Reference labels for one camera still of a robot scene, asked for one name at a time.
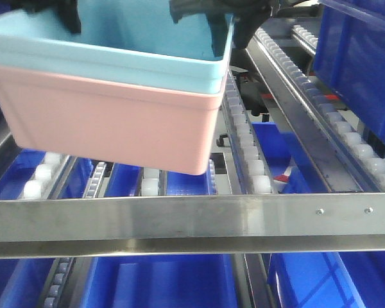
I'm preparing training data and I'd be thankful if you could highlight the white roller track left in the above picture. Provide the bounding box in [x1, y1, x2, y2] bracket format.
[19, 152, 69, 200]

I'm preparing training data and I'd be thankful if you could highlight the lower blue crate centre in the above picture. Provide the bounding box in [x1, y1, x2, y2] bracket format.
[79, 254, 237, 307]

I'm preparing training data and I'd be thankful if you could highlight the large blue crate right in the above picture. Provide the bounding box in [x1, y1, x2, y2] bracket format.
[314, 1, 385, 145]

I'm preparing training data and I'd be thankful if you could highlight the white roller track right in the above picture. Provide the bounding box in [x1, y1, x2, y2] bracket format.
[253, 29, 385, 193]

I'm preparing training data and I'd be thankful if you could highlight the light blue plastic box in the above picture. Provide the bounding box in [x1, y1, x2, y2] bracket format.
[0, 1, 234, 94]

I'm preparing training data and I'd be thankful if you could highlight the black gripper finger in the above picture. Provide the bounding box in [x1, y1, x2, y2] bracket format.
[207, 13, 232, 59]
[11, 0, 81, 34]

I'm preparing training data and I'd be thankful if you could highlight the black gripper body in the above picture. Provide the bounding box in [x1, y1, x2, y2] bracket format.
[169, 1, 280, 49]

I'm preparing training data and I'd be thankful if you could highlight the lower blue crate right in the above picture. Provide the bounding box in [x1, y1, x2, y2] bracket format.
[268, 251, 385, 307]

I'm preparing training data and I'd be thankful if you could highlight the pink plastic box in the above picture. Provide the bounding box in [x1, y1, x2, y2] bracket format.
[0, 66, 224, 175]

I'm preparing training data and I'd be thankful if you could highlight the white roller track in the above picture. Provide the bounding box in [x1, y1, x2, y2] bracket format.
[253, 29, 385, 193]
[222, 71, 278, 194]
[19, 152, 69, 200]

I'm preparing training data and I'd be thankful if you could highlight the steel divider rail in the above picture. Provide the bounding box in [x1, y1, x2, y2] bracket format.
[246, 41, 364, 193]

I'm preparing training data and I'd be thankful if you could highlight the white roller track centre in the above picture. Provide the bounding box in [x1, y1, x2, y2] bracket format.
[222, 71, 278, 194]

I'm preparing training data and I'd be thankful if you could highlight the steel flow rack front beam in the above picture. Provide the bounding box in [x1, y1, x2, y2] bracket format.
[0, 193, 385, 259]

